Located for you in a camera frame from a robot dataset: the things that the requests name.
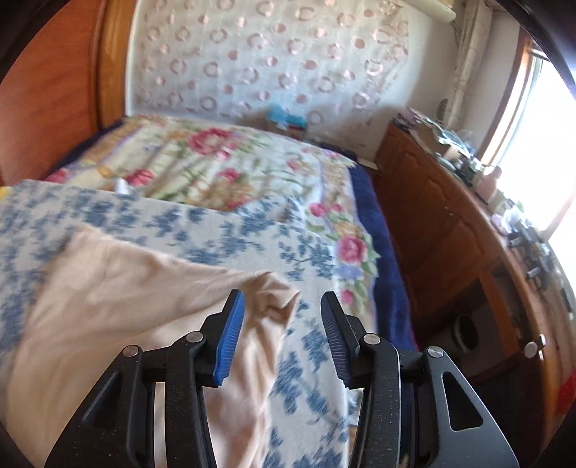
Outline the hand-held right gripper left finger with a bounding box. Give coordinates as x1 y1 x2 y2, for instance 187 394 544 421
44 289 246 468

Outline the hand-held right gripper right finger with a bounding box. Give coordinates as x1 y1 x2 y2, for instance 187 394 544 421
320 292 522 468

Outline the beige printed t-shirt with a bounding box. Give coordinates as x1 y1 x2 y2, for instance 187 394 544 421
6 224 301 468

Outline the blue patterned white blanket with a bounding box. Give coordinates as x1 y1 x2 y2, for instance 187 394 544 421
0 179 361 468

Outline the wooden dresser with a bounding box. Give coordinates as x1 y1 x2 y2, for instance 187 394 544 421
375 121 576 451

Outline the floral blanket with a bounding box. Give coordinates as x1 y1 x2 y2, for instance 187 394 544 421
45 114 417 356

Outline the clutter of small items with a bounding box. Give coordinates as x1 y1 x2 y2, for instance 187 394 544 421
391 105 576 311

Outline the white circle-patterned curtain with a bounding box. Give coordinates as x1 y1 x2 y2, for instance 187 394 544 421
125 0 421 149

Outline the window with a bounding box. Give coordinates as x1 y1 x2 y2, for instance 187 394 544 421
481 31 576 235

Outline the wooden headboard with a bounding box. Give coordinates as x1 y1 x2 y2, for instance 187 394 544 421
0 0 136 185

